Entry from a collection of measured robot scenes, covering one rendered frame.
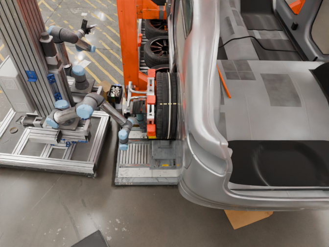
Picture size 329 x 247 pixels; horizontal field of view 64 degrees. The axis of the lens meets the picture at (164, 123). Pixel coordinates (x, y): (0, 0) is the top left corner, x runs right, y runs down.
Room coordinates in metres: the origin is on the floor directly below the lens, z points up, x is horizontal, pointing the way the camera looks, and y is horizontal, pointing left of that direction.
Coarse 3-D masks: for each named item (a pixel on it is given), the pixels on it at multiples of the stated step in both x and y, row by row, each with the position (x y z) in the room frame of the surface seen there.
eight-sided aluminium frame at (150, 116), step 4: (148, 80) 1.90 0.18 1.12; (152, 80) 1.90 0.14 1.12; (148, 84) 1.84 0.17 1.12; (152, 84) 1.85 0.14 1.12; (148, 88) 1.79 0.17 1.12; (152, 88) 1.79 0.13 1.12; (148, 92) 1.74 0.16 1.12; (152, 92) 1.74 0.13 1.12; (148, 108) 1.63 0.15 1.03; (152, 108) 1.63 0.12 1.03; (148, 112) 1.60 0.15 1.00; (152, 112) 1.61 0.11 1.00; (148, 116) 1.58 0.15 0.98; (152, 116) 1.58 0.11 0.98; (148, 120) 1.56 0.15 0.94; (152, 120) 1.57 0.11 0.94
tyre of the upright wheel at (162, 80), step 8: (160, 80) 1.84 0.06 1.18; (168, 80) 1.85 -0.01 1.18; (176, 80) 1.86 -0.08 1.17; (160, 88) 1.75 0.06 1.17; (168, 88) 1.76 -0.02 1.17; (176, 88) 1.77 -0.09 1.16; (160, 96) 1.68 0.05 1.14; (168, 96) 1.69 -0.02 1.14; (176, 96) 1.70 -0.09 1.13; (160, 104) 1.62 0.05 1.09; (168, 104) 1.63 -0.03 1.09; (176, 104) 1.64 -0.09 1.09; (160, 112) 1.57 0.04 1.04; (168, 112) 1.58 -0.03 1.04; (176, 112) 1.59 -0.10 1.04; (160, 120) 1.54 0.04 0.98; (168, 120) 1.55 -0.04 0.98; (176, 120) 1.56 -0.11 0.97; (160, 128) 1.52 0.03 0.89; (176, 128) 1.53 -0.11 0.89; (160, 136) 1.53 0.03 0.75
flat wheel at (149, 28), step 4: (148, 20) 4.14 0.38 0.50; (152, 20) 4.22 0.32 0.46; (156, 20) 4.30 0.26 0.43; (160, 20) 4.20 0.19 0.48; (164, 20) 4.35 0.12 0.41; (148, 24) 4.01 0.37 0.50; (152, 24) 4.22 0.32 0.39; (156, 24) 4.30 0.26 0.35; (160, 24) 4.08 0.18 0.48; (164, 24) 4.16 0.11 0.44; (148, 28) 3.90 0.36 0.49; (152, 28) 3.88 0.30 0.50; (156, 28) 3.90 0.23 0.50; (160, 28) 3.97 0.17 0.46; (164, 28) 3.95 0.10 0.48; (148, 32) 3.90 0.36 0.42; (152, 32) 3.84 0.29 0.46; (156, 32) 3.81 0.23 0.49; (160, 32) 3.80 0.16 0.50; (164, 32) 3.80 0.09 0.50; (148, 36) 3.90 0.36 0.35; (152, 36) 3.84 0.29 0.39; (156, 36) 3.80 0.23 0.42
